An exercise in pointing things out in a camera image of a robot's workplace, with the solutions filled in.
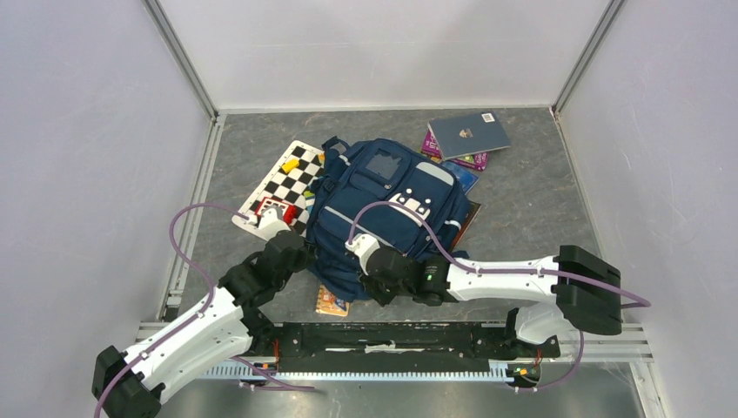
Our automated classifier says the navy blue student backpack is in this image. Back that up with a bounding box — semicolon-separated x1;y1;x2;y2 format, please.
305;137;471;301

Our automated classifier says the dark blue hardcover book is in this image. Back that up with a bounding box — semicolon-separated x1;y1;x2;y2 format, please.
427;111;511;160

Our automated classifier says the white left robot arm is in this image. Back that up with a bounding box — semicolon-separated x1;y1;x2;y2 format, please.
92;230;313;417

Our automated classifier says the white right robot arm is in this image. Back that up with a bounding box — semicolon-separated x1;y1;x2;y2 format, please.
347;240;622;355

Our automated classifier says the red window toy block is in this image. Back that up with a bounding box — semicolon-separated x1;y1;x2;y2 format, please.
255;197;297;226

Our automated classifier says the orange spiral notebook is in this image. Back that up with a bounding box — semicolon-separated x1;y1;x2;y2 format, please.
315;284;350;318

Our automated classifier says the black white chessboard mat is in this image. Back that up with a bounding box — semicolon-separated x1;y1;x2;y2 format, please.
238;140;324;236

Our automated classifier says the yellow toy block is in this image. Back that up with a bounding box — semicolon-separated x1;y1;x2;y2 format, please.
280;158;300;174

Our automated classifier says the sunset cover paperback book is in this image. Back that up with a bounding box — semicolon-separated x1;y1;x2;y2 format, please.
450;201;481;249

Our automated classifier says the blue Animal Farm book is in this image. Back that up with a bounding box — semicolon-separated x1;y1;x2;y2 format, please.
441;161;479;194

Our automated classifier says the purple green paperback book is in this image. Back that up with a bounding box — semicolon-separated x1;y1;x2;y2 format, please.
420;131;488;172

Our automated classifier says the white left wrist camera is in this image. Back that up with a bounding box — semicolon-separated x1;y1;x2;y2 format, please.
254;206;291;240

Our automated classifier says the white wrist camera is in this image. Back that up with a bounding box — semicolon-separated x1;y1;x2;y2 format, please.
345;233;381;273
254;206;291;240

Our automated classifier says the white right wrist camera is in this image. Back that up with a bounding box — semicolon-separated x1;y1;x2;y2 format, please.
345;233;381;273

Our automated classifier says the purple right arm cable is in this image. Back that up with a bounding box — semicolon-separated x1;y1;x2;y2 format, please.
346;199;653;394

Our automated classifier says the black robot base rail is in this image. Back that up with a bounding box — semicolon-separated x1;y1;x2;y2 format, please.
243;321;560;373

